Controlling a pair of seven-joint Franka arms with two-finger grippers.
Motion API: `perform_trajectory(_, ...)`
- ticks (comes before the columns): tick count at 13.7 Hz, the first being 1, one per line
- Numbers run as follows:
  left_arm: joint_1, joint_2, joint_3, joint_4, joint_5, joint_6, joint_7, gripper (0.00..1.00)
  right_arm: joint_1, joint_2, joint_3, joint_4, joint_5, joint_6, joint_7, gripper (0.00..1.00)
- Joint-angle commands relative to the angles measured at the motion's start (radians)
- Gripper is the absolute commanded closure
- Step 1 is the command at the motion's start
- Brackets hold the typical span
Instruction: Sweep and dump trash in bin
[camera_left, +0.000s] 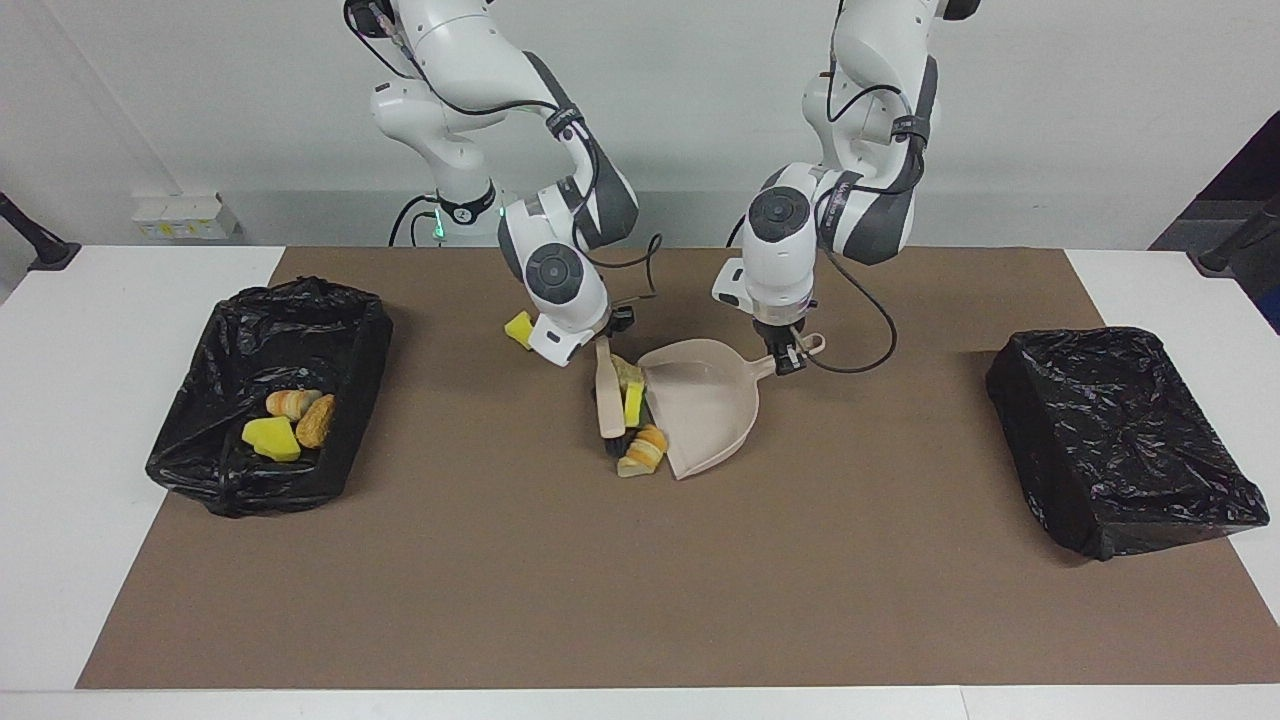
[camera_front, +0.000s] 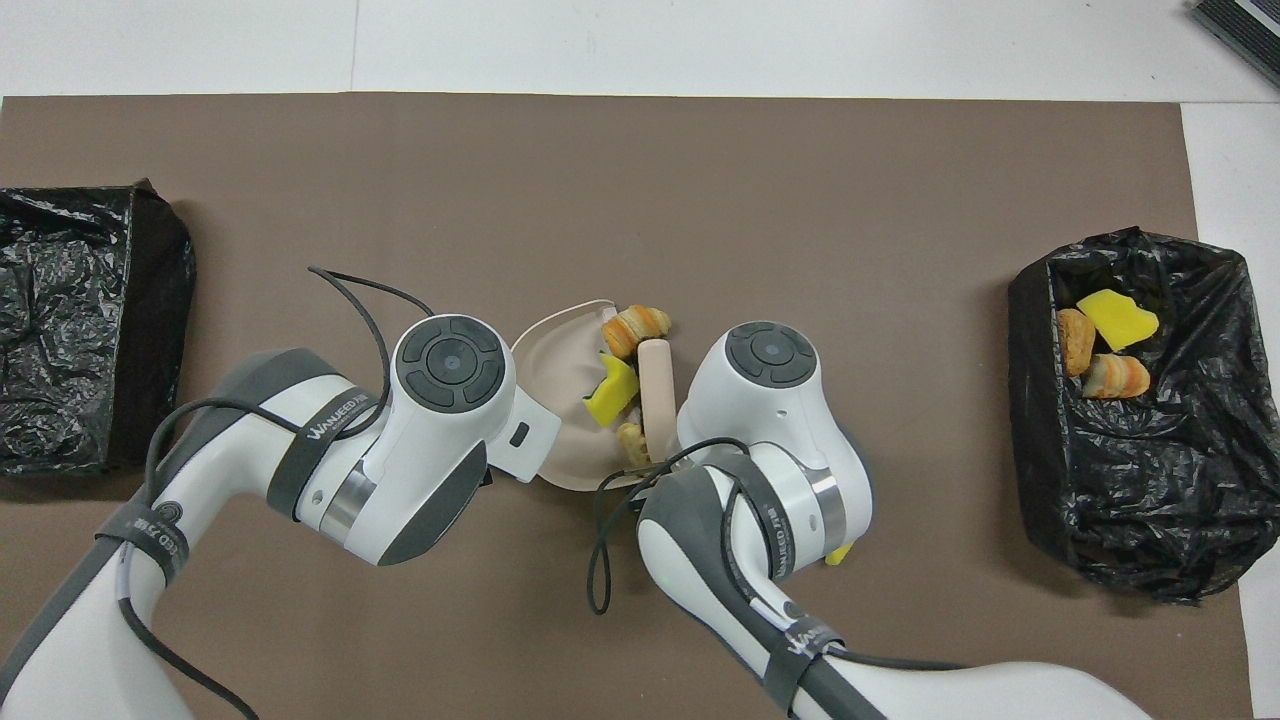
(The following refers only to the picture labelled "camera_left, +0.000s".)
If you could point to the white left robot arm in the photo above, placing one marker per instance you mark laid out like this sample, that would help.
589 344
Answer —
780 250

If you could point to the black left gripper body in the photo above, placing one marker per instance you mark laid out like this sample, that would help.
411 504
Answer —
783 330

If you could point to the cream torn croissant piece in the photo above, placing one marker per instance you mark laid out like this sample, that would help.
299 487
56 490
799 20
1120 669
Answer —
645 450

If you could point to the brown round bread roll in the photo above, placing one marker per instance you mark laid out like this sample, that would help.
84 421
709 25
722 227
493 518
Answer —
316 422

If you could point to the brown paper table mat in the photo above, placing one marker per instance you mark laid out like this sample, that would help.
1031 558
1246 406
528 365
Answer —
850 600

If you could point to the beige plastic dustpan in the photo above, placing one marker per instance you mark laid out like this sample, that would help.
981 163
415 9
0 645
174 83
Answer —
705 400

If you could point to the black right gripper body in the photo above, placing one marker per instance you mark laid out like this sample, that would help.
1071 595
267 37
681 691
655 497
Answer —
619 321

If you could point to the small wedge yellow sponge chunk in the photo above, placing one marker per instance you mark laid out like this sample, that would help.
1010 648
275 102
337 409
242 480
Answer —
518 330

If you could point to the beige stone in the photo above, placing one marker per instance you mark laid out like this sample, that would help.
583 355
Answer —
628 372

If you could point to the white wall socket box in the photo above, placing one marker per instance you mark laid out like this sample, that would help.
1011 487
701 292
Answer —
185 218

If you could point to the black bag lined bin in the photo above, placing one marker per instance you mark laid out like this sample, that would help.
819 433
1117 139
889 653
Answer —
1120 440
200 440

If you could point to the black stand foot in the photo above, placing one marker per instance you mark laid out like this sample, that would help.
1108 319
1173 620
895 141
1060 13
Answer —
1225 255
45 250

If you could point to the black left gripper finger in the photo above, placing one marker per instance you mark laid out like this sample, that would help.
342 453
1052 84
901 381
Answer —
780 358
798 354

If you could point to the striped orange croissant piece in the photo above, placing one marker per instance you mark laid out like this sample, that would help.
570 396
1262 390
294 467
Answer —
290 403

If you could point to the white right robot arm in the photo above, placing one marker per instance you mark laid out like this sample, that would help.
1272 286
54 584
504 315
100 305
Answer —
555 270

